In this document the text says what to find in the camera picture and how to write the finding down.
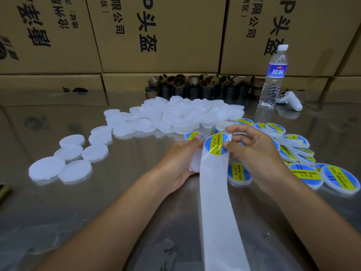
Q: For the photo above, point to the person's left hand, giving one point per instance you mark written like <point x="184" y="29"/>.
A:
<point x="175" y="163"/>

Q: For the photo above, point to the person's right hand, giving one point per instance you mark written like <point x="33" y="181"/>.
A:
<point x="256" y="158"/>

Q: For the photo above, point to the pile of white plastic lids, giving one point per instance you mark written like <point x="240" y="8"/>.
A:
<point x="163" y="114"/>

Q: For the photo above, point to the sticker roll with backing strip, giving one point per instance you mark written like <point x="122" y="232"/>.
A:
<point x="223" y="223"/>

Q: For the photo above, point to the person's right forearm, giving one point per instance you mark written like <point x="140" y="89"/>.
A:
<point x="321" y="234"/>

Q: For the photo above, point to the person's left forearm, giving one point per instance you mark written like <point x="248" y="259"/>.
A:
<point x="101" y="234"/>

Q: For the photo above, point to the white handheld controller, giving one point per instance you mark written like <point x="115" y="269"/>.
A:
<point x="289" y="101"/>

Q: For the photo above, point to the row of dark cardboard tubes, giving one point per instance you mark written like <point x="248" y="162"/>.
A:
<point x="189" y="87"/>

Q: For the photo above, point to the clear plastic water bottle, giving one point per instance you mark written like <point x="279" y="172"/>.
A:
<point x="273" y="76"/>

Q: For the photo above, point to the stack of brown cardboard boxes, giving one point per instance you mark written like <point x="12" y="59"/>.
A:
<point x="163" y="36"/>

